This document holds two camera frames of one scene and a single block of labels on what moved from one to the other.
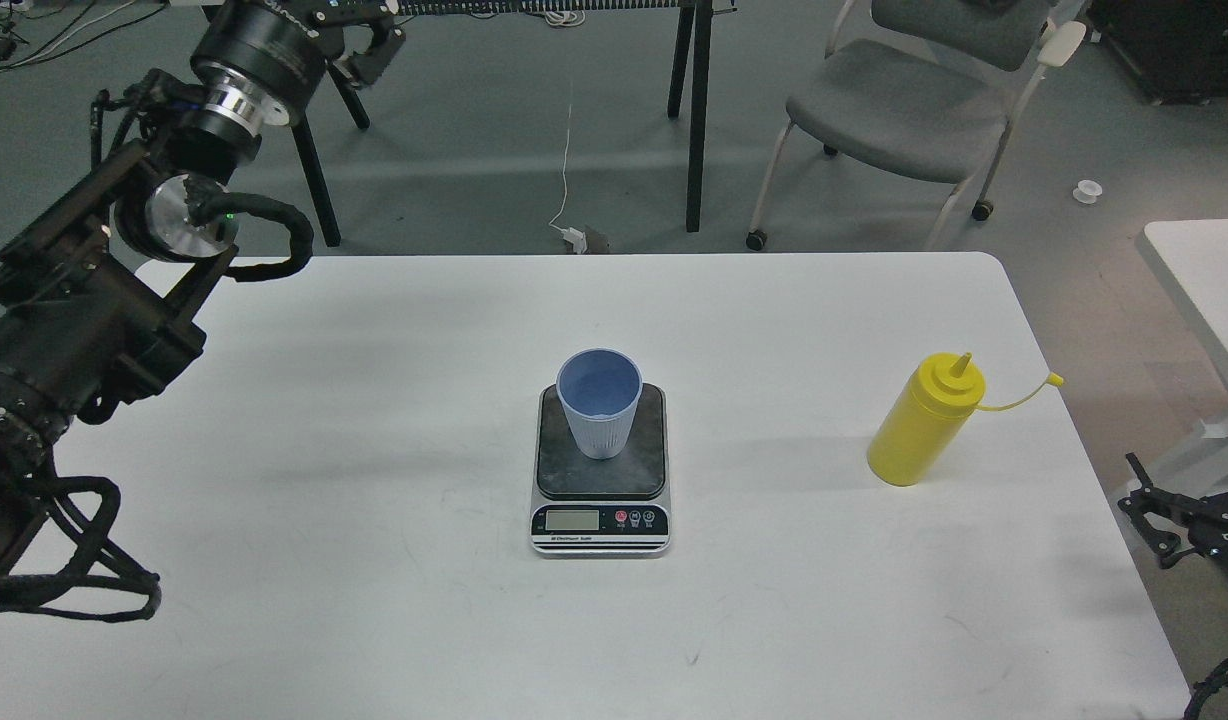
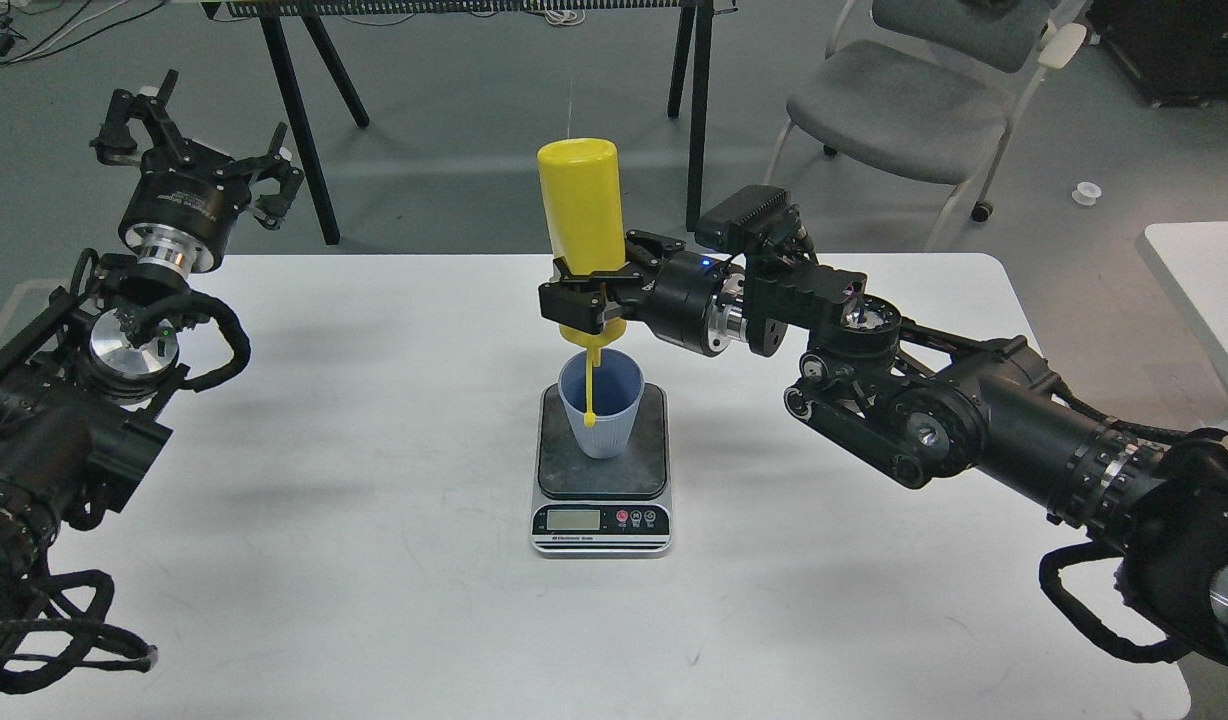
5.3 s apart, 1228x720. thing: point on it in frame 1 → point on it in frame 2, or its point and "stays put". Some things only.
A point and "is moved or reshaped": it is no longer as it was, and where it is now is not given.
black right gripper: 1221,527 → 692,299
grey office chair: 922,88 stays put
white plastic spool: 1087,191 stays put
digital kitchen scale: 610,505 stays put
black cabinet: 1188,52 stays put
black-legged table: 692,25 stays put
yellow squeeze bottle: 928,419 is moved or reshaped
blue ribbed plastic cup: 600,389 stays put
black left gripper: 283,43 → 184,196
